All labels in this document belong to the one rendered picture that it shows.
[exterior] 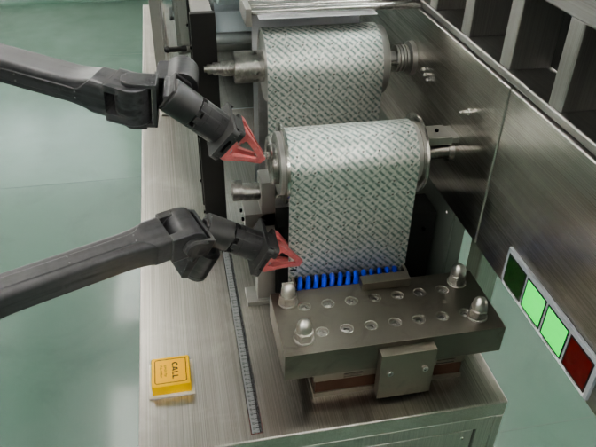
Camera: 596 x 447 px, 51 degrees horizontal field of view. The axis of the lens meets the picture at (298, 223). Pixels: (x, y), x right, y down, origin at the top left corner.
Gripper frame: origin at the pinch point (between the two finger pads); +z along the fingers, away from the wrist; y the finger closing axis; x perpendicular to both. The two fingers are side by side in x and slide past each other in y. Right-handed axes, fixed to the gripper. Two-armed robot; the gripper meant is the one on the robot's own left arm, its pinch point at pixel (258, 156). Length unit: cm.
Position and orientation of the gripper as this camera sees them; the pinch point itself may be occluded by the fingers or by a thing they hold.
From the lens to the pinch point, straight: 112.0
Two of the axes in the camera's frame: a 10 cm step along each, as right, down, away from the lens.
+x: 6.8, -6.5, -3.4
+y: 1.9, 6.1, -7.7
